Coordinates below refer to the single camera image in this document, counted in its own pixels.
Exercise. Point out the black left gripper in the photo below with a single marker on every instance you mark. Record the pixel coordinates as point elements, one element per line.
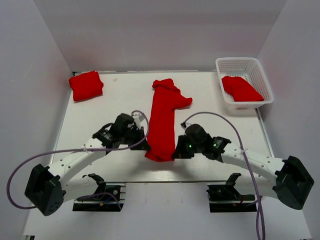
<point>143,145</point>

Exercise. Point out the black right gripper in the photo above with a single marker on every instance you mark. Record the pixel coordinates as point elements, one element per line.
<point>180,152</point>

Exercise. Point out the red t-shirt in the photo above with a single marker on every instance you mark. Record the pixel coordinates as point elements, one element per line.
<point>240,89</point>
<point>86,86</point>
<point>161,137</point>

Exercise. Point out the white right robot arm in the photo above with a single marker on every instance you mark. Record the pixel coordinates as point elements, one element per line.
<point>284,179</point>

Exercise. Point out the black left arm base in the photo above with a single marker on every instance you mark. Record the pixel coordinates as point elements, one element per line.
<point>107,197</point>

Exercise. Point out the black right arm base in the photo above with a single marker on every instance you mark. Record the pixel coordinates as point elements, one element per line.
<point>224,198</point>

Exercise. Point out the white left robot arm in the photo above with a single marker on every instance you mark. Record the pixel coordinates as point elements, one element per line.
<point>50,186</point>

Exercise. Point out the red t-shirt in basket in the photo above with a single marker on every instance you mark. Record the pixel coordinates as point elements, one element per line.
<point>240,89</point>

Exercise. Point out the white plastic mesh basket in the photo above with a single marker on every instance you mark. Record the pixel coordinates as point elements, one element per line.
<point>250,69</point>

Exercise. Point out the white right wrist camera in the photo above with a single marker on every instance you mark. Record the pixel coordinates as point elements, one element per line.
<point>185,125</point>

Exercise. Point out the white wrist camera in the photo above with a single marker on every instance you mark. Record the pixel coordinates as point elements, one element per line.
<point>138,118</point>
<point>185,125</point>

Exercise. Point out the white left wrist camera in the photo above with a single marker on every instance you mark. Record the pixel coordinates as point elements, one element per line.
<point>138,118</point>

